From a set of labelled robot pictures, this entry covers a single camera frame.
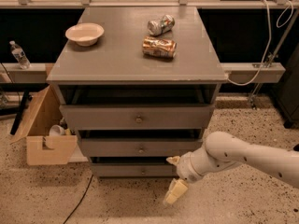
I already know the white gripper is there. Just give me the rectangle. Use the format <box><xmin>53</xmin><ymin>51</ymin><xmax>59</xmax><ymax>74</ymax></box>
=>
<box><xmin>164</xmin><ymin>152</ymin><xmax>203</xmax><ymax>205</ymax></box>

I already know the grey bottom drawer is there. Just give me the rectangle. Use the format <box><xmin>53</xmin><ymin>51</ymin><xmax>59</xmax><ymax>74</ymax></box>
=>
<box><xmin>91</xmin><ymin>163</ymin><xmax>177</xmax><ymax>177</ymax></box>

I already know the grey drawer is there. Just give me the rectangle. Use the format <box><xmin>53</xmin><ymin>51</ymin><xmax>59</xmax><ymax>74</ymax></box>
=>
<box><xmin>78</xmin><ymin>138</ymin><xmax>202</xmax><ymax>157</ymax></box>
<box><xmin>91</xmin><ymin>163</ymin><xmax>177</xmax><ymax>177</ymax></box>
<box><xmin>60</xmin><ymin>105</ymin><xmax>214</xmax><ymax>130</ymax></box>

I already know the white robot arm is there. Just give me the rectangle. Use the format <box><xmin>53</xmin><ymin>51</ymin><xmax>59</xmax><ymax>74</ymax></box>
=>
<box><xmin>164</xmin><ymin>132</ymin><xmax>299</xmax><ymax>204</ymax></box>

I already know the grey middle drawer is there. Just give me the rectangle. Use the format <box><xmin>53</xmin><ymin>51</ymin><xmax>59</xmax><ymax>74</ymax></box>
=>
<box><xmin>78</xmin><ymin>138</ymin><xmax>202</xmax><ymax>157</ymax></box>

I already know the grey drawer cabinet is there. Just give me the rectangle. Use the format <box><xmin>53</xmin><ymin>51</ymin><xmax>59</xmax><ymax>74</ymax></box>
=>
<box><xmin>48</xmin><ymin>7</ymin><xmax>226</xmax><ymax>165</ymax></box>

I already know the grey top drawer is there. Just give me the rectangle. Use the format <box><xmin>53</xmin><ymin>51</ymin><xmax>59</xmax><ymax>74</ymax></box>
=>
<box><xmin>60</xmin><ymin>105</ymin><xmax>214</xmax><ymax>130</ymax></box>

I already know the open cardboard box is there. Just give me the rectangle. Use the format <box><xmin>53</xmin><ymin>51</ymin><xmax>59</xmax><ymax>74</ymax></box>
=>
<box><xmin>11</xmin><ymin>85</ymin><xmax>84</xmax><ymax>166</ymax></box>

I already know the white cup in box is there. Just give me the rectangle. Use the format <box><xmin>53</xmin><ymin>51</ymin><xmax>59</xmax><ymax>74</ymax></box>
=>
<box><xmin>50</xmin><ymin>125</ymin><xmax>65</xmax><ymax>136</ymax></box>

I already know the crushed orange soda can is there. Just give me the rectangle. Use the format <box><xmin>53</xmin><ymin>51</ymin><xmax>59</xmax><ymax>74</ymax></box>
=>
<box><xmin>142</xmin><ymin>36</ymin><xmax>177</xmax><ymax>59</ymax></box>

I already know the dark cabinet at right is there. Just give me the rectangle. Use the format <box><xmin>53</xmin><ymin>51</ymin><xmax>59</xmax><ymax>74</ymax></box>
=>
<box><xmin>271</xmin><ymin>44</ymin><xmax>299</xmax><ymax>129</ymax></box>

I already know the crushed silver green can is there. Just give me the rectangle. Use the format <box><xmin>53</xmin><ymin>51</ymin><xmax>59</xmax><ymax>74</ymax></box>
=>
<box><xmin>148</xmin><ymin>14</ymin><xmax>175</xmax><ymax>36</ymax></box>

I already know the metal stand pole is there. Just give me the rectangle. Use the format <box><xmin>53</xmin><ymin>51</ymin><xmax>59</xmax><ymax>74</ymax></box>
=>
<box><xmin>249</xmin><ymin>7</ymin><xmax>299</xmax><ymax>110</ymax></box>

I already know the white bowl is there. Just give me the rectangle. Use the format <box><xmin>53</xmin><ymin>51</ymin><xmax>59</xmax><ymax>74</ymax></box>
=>
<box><xmin>65</xmin><ymin>23</ymin><xmax>104</xmax><ymax>47</ymax></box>

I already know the clear plastic water bottle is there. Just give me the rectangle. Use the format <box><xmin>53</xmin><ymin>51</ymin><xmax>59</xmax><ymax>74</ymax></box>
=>
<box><xmin>9</xmin><ymin>41</ymin><xmax>30</xmax><ymax>69</ymax></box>

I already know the black floor cable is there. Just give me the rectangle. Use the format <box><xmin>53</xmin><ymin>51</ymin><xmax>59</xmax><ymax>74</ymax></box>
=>
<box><xmin>62</xmin><ymin>175</ymin><xmax>94</xmax><ymax>224</ymax></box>

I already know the grey metal rail beam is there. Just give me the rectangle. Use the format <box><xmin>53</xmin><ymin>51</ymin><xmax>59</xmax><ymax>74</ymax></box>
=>
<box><xmin>0</xmin><ymin>63</ymin><xmax>286</xmax><ymax>83</ymax></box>

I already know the white cable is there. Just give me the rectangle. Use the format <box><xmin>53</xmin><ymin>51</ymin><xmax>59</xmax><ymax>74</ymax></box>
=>
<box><xmin>226</xmin><ymin>0</ymin><xmax>294</xmax><ymax>87</ymax></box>

